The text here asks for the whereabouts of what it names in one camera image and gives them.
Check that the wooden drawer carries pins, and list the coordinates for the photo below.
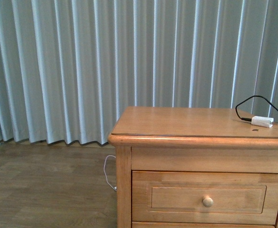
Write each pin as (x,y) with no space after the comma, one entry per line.
(184,225)
(204,197)

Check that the pale grey pleated curtain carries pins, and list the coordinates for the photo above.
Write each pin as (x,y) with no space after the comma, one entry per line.
(69,68)

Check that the white adapter block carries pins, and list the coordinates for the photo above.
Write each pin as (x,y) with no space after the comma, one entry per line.
(262,121)

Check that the wooden nightstand cabinet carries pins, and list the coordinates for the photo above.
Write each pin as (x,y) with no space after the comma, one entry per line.
(166,139)

